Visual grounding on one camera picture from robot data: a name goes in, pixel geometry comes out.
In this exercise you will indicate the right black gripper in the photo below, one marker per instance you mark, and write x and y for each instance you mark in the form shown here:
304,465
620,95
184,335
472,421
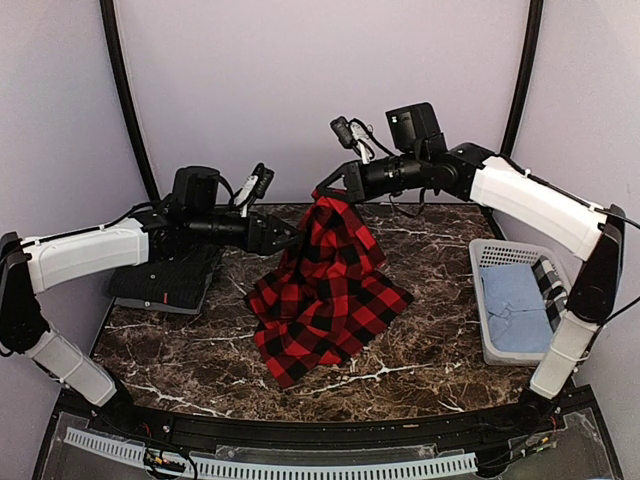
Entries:
354,179

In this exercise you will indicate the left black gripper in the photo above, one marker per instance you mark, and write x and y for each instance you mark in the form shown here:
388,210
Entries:
264,242

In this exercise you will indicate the red black plaid shirt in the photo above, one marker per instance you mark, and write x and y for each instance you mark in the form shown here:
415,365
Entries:
327,299

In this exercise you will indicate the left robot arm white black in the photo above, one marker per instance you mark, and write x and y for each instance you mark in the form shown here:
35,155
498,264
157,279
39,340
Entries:
189,216

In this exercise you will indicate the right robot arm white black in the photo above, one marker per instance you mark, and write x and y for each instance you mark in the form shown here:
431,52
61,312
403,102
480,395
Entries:
421,160

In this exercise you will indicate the folded black pinstripe shirt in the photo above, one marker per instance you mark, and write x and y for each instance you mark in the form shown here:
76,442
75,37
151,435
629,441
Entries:
178,282

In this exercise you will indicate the folded grey shirt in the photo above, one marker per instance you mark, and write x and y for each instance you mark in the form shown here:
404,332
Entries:
157,307

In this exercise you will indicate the white plastic laundry basket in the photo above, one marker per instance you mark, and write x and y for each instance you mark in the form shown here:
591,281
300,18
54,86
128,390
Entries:
492,252

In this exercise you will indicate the light blue folded shirt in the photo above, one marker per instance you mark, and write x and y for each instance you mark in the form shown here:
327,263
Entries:
517,321

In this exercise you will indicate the black white checked shirt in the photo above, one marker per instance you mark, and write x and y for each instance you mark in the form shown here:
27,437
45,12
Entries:
552,290

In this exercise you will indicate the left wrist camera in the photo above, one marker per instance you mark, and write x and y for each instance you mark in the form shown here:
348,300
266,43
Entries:
254,188

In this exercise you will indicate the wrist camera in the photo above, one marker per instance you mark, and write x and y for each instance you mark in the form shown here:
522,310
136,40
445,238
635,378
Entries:
254,188
354,137

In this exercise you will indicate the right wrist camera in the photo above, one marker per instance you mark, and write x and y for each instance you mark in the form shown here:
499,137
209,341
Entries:
354,137

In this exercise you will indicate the right black frame post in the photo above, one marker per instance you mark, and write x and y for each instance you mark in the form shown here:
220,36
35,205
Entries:
524,74

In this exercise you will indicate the black frame post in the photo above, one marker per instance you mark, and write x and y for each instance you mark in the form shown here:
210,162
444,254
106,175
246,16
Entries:
524,74
119,72

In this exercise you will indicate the white slotted cable duct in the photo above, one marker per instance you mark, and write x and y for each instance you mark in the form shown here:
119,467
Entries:
254,463

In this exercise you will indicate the left black frame post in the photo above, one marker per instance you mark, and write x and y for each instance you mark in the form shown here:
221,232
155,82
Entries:
119,72

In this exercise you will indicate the black curved front rail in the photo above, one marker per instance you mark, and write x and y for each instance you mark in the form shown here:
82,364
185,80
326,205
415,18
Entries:
485,429

